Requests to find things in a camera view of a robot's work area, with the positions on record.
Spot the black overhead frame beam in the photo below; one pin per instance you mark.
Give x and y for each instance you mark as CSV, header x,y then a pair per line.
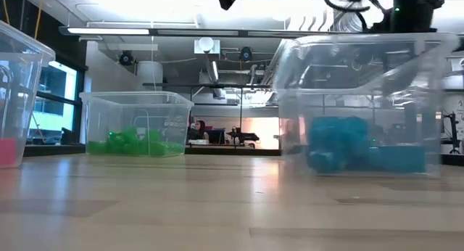
x,y
217,32

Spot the thin black horizontal bar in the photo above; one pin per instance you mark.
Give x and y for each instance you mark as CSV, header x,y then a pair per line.
x,y
217,85

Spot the white light strip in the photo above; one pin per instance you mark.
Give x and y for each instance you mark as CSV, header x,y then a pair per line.
x,y
108,31

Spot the person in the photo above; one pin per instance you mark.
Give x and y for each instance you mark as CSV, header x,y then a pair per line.
x,y
200,129

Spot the black round ceiling device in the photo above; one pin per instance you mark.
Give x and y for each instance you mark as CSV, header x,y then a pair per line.
x,y
245,54
126,58

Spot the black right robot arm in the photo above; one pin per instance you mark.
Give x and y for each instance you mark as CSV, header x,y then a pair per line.
x,y
413,11

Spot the clear plastic storage bin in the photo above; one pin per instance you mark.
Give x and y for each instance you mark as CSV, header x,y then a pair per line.
x,y
21,98
145,106
297,135

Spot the long green building block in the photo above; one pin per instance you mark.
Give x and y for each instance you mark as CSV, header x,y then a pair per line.
x,y
96,148
159,149
114,144

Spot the white cylindrical column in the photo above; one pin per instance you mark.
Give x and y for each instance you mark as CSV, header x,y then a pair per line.
x,y
150,75

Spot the silver ceiling ducts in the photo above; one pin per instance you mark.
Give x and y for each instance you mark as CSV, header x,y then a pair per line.
x,y
268,75

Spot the short red building block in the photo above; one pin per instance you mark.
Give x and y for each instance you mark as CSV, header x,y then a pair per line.
x,y
7,153

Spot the black background robot equipment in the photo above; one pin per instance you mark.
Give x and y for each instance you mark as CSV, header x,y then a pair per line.
x,y
246,136

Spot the white round ceiling lamp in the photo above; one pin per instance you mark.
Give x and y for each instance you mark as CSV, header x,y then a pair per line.
x,y
206,44

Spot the long blue building block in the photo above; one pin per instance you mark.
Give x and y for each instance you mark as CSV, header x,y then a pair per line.
x,y
398,159

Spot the short green building block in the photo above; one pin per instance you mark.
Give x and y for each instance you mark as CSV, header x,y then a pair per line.
x,y
137,148
129,134
154,136

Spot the large window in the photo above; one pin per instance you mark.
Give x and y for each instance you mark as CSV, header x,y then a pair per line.
x,y
54,117

